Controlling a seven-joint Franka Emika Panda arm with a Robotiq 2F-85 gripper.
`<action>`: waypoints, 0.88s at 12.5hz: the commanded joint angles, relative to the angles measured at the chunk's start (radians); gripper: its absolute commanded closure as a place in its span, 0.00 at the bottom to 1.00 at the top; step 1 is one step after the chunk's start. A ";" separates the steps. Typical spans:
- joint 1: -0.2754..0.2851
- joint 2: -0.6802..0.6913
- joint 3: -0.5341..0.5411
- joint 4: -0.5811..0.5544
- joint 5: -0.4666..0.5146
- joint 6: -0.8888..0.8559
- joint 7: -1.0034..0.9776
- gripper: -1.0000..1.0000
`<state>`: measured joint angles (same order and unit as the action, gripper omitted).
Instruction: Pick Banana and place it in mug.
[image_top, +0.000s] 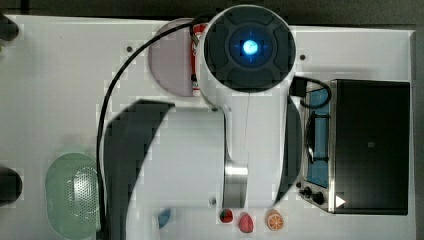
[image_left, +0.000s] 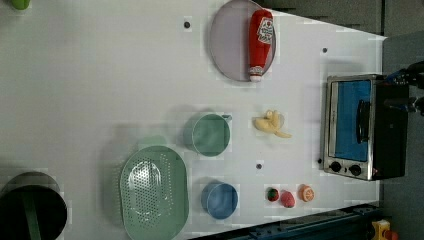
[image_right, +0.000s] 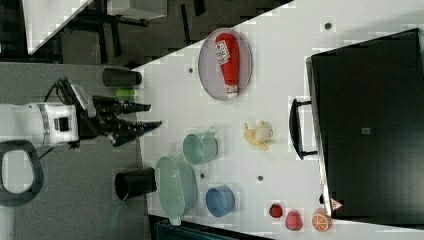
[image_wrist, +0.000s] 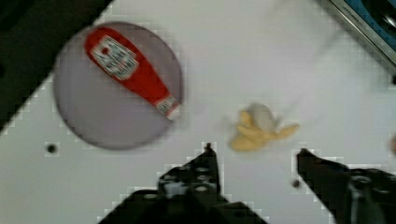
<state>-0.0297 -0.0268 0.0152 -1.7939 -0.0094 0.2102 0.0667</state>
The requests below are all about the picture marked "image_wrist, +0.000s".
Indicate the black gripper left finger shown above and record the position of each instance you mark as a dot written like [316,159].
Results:
[186,194]

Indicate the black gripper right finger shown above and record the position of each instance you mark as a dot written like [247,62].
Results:
[352,195]

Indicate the peeled toy banana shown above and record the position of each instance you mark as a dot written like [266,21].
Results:
[257,128]

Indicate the lilac round plate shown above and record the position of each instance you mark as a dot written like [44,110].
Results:
[96,108]

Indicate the red ketchup bottle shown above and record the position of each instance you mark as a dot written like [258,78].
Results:
[118,57]

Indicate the silver toaster oven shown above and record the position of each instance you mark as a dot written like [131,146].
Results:
[372,21]

